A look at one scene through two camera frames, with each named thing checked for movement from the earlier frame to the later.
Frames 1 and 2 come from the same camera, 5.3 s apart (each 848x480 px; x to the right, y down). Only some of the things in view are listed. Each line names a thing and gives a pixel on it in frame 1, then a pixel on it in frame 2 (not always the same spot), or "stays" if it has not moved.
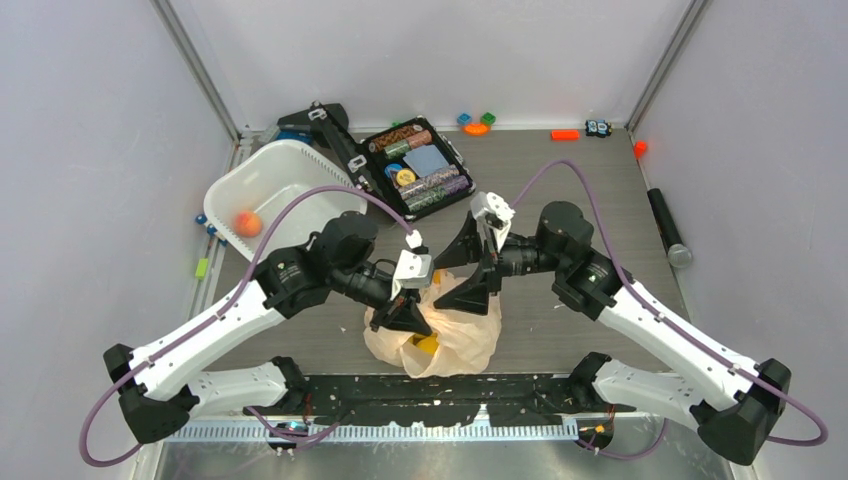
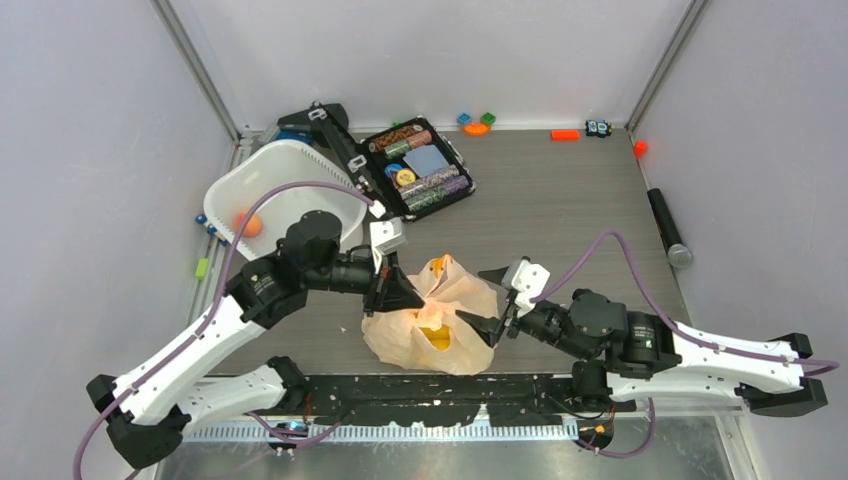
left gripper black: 403,313 -> 391,289
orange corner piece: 639,149 stays
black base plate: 441,399 stays
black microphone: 679,254 stays
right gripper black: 472,295 -> 486,327
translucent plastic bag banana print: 468,342 stays
